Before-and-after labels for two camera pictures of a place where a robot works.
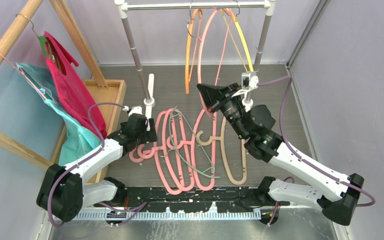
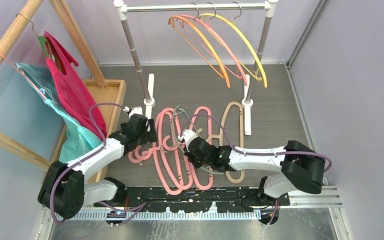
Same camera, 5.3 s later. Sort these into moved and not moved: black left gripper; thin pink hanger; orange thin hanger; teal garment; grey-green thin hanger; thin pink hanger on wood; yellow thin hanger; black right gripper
Moved: black right gripper; thin pink hanger; orange thin hanger; grey-green thin hanger; yellow thin hanger
Not moved: teal garment; black left gripper; thin pink hanger on wood
